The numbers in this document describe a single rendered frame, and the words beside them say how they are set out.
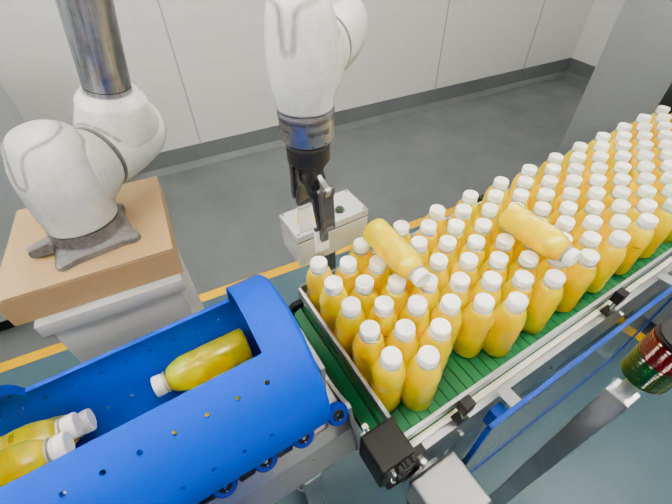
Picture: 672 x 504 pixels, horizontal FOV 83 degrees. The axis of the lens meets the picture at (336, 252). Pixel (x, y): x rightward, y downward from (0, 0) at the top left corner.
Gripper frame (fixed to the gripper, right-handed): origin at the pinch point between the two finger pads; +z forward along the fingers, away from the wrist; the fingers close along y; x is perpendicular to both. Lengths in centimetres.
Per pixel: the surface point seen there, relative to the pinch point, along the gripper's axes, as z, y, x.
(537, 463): 41, 53, 26
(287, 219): 7.8, -14.4, 0.1
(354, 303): 9.7, 14.1, 1.2
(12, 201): 46, -128, -78
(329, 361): 28.1, 13.7, -4.9
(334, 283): 9.8, 7.4, 0.4
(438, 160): 117, -139, 185
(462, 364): 27.2, 30.3, 20.4
